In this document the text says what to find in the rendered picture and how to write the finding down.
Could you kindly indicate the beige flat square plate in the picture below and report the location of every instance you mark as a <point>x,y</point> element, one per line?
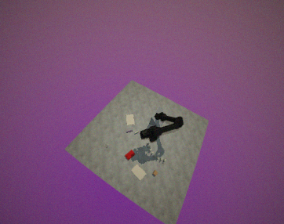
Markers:
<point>130,119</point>

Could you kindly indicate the beige flat board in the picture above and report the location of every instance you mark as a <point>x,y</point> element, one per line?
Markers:
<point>138,172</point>

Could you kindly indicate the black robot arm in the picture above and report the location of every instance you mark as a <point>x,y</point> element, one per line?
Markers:
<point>157,131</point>

